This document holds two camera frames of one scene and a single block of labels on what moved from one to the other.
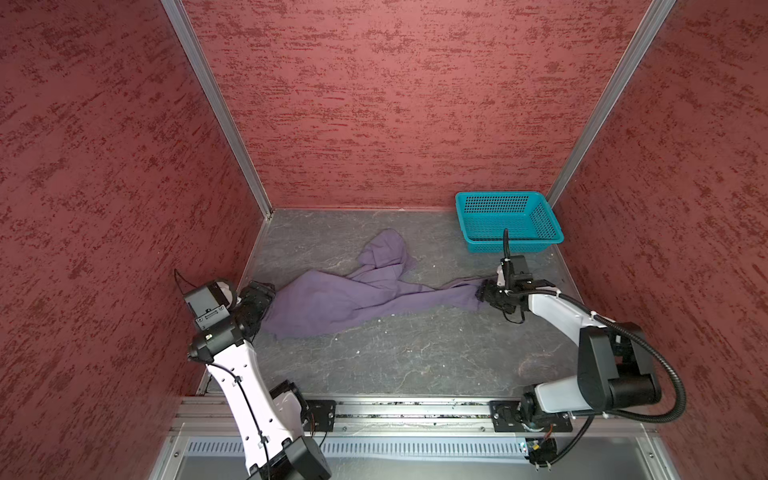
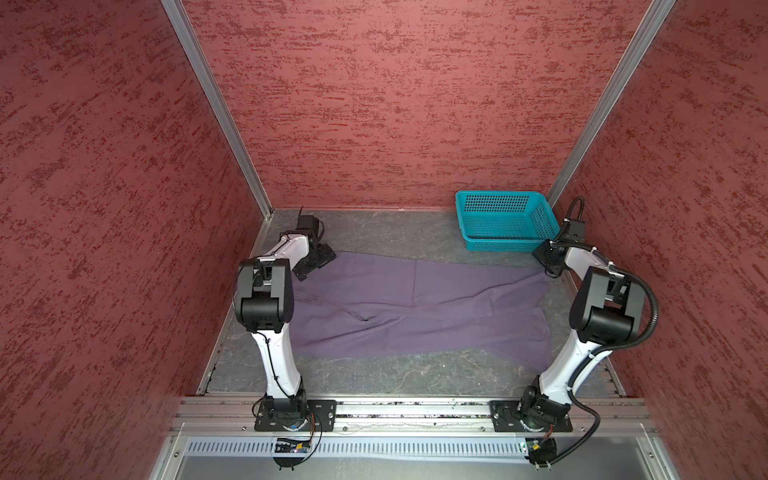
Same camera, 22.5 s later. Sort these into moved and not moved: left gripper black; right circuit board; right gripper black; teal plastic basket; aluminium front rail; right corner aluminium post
Moved: right gripper black; left gripper black
Not moved: teal plastic basket; aluminium front rail; right circuit board; right corner aluminium post
